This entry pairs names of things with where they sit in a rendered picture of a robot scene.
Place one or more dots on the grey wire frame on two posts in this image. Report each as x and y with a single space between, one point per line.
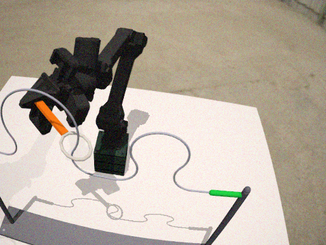
35 229

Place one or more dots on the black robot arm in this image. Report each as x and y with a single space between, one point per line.
95 71

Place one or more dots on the orange handle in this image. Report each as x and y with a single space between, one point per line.
63 131

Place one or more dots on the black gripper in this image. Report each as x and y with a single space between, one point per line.
54 85

